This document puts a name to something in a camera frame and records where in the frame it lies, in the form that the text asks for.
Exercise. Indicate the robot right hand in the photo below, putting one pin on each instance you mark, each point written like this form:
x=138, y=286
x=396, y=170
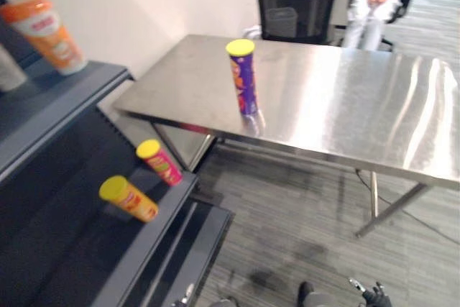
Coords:
x=377, y=298

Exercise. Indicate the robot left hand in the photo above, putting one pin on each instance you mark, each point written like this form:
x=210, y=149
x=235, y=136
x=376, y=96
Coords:
x=187, y=294

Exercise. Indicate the purple chips can yellow lid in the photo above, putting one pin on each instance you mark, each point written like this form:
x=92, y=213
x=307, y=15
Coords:
x=245, y=80

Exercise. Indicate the orange chips can yellow lid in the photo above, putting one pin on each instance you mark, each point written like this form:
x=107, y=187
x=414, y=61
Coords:
x=133, y=202

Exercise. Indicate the pink chips can yellow lid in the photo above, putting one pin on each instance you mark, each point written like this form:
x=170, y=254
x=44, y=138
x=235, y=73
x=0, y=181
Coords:
x=162, y=167

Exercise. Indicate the dark metal shelf unit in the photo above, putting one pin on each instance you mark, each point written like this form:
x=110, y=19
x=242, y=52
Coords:
x=54, y=192

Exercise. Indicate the stainless steel table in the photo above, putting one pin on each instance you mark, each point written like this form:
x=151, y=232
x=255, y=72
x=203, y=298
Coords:
x=341, y=105

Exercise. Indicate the white container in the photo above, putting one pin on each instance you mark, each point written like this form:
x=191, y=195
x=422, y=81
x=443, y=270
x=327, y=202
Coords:
x=9, y=73

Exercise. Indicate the orange and white snack cup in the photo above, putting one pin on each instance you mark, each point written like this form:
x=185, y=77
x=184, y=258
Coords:
x=54, y=39

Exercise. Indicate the person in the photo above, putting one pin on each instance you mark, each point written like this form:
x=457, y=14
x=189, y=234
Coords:
x=373, y=5

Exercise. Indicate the black mesh office chair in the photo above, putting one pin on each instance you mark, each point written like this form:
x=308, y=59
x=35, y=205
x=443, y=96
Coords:
x=295, y=16

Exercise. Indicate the black swivel chair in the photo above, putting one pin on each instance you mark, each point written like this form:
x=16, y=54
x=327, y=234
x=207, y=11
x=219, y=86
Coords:
x=402, y=5

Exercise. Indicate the white object by wall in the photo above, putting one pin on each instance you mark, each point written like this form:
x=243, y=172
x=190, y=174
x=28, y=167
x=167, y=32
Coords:
x=251, y=32

